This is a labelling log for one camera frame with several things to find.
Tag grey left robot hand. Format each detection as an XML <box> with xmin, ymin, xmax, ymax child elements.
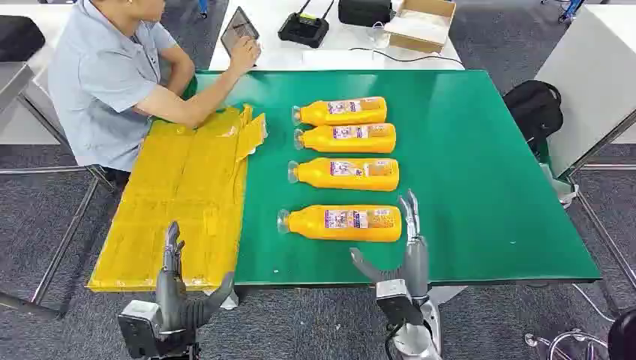
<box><xmin>154</xmin><ymin>220</ymin><xmax>236</xmax><ymax>344</ymax></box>

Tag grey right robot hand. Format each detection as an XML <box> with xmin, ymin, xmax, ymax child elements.
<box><xmin>349</xmin><ymin>189</ymin><xmax>431</xmax><ymax>299</ymax></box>

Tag person's right hand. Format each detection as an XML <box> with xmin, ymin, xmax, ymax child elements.
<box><xmin>228</xmin><ymin>35</ymin><xmax>263</xmax><ymax>76</ymax></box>

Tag dark tablet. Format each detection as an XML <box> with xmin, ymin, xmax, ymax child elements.
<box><xmin>220</xmin><ymin>5</ymin><xmax>261</xmax><ymax>56</ymax></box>

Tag orange drink bottle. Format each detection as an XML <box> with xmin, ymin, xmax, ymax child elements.
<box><xmin>291</xmin><ymin>96</ymin><xmax>388</xmax><ymax>128</ymax></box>
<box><xmin>287</xmin><ymin>157</ymin><xmax>401</xmax><ymax>193</ymax></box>
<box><xmin>293</xmin><ymin>123</ymin><xmax>398</xmax><ymax>155</ymax></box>
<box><xmin>277</xmin><ymin>204</ymin><xmax>403</xmax><ymax>244</ymax></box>

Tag white table foot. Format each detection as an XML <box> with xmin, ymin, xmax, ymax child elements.
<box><xmin>204</xmin><ymin>286</ymin><xmax>241</xmax><ymax>311</ymax></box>

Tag black remote controller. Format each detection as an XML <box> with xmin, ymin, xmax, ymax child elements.
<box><xmin>277</xmin><ymin>0</ymin><xmax>335</xmax><ymax>50</ymax></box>

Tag yellow plastic sheet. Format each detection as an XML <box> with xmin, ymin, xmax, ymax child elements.
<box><xmin>88</xmin><ymin>104</ymin><xmax>269</xmax><ymax>293</ymax></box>

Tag green table mat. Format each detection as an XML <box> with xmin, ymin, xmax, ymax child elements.
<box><xmin>181</xmin><ymin>69</ymin><xmax>602</xmax><ymax>287</ymax></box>

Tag black case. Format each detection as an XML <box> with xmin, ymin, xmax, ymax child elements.
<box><xmin>338</xmin><ymin>0</ymin><xmax>394</xmax><ymax>28</ymax></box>

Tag clear plastic cup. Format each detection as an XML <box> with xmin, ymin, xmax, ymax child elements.
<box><xmin>370</xmin><ymin>22</ymin><xmax>392</xmax><ymax>50</ymax></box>

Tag person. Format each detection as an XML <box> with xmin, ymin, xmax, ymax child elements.
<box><xmin>48</xmin><ymin>0</ymin><xmax>263</xmax><ymax>173</ymax></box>

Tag white plastic bag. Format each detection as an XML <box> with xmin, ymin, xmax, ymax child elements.
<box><xmin>538</xmin><ymin>163</ymin><xmax>581</xmax><ymax>209</ymax></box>

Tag open cardboard box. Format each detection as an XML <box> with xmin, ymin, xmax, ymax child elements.
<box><xmin>383</xmin><ymin>0</ymin><xmax>457</xmax><ymax>54</ymax></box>

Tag black backpack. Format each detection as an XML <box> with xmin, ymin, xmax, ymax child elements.
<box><xmin>502</xmin><ymin>79</ymin><xmax>565</xmax><ymax>155</ymax></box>

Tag black chair with chrome base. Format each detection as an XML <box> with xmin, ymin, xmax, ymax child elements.
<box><xmin>523</xmin><ymin>307</ymin><xmax>636</xmax><ymax>360</ymax></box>

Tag black cushion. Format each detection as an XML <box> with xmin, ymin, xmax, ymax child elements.
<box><xmin>0</xmin><ymin>14</ymin><xmax>47</xmax><ymax>63</ymax></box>

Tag white table with steel legs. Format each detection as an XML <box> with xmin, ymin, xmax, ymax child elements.
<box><xmin>534</xmin><ymin>4</ymin><xmax>636</xmax><ymax>290</ymax></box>

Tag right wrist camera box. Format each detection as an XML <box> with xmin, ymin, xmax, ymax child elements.
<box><xmin>375</xmin><ymin>279</ymin><xmax>425</xmax><ymax>328</ymax></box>

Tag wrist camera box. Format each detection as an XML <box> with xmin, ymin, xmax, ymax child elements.
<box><xmin>117</xmin><ymin>299</ymin><xmax>163</xmax><ymax>360</ymax></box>
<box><xmin>375</xmin><ymin>279</ymin><xmax>425</xmax><ymax>328</ymax></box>

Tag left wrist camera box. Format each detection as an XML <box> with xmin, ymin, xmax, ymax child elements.
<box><xmin>117</xmin><ymin>299</ymin><xmax>163</xmax><ymax>360</ymax></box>

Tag black cable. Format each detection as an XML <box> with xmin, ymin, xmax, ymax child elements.
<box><xmin>349</xmin><ymin>46</ymin><xmax>464</xmax><ymax>66</ymax></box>

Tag white floor cable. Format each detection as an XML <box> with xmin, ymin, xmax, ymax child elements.
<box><xmin>571</xmin><ymin>283</ymin><xmax>617</xmax><ymax>324</ymax></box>

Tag white table with steel frame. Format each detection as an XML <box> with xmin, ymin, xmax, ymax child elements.
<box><xmin>0</xmin><ymin>4</ymin><xmax>116</xmax><ymax>319</ymax></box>

